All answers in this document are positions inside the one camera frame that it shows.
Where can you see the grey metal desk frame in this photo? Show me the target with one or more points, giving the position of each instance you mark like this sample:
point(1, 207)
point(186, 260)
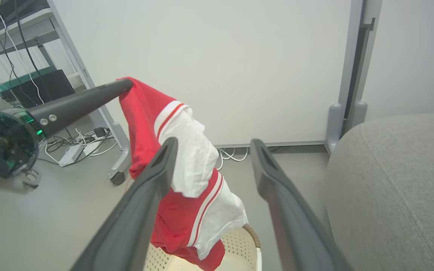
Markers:
point(32, 37)

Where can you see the red and white clothes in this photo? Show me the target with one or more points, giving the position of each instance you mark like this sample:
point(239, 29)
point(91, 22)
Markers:
point(145, 113)

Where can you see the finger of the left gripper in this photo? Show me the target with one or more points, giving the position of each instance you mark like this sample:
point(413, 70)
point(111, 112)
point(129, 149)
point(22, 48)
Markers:
point(77, 105)

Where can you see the black power adapter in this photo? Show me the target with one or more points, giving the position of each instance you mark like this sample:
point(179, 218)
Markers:
point(99, 132)

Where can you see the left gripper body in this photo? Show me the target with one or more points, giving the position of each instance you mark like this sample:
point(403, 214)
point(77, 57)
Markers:
point(6, 143)

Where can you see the grey fabric sofa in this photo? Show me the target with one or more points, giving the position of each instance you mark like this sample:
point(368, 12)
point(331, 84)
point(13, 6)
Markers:
point(398, 188)

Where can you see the black caster wheel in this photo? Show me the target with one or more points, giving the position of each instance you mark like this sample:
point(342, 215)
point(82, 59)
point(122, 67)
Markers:
point(118, 178)

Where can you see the cream perforated laundry basket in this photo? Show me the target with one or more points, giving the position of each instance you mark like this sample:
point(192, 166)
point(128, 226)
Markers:
point(239, 252)

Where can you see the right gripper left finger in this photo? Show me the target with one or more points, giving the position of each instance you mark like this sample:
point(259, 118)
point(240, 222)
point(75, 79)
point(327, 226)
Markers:
point(134, 210)

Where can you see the narrow white partition panel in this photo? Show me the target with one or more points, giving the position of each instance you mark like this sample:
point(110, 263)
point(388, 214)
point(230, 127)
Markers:
point(413, 56)

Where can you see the grey partition foot with caster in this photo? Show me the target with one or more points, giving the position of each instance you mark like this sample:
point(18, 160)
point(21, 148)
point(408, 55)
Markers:
point(121, 150)

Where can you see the large white partition panel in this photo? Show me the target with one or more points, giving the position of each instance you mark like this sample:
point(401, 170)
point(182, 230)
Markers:
point(239, 67)

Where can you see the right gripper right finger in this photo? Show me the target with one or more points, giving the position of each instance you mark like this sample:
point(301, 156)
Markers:
point(288, 218)

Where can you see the black box under desk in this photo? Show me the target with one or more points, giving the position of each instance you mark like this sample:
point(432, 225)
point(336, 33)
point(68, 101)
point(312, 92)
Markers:
point(51, 86)

